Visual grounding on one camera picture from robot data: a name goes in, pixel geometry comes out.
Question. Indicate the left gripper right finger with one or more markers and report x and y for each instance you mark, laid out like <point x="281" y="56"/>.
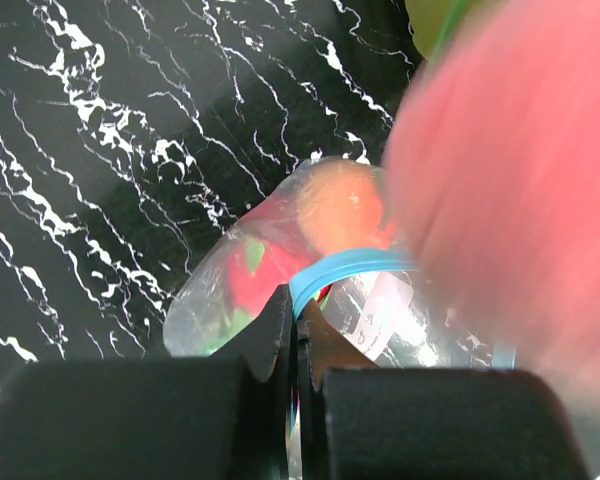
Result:
<point x="360" y="421"/>

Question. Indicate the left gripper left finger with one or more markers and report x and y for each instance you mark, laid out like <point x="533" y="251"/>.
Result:
<point x="218" y="417"/>

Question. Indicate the red dragon fruit toy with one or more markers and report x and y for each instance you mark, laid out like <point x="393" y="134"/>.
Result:
<point x="254" y="266"/>

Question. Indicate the clear bag teal zipper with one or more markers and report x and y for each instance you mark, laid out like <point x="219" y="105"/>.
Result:
<point x="377" y="299"/>

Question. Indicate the peach toy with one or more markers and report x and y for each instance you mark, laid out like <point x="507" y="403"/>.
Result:
<point x="493" y="168"/>
<point x="340" y="207"/>

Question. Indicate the black marbled table mat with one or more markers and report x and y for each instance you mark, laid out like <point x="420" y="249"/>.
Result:
<point x="134" y="133"/>

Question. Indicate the olive green plastic bin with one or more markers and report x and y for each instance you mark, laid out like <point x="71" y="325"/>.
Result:
<point x="434" y="22"/>

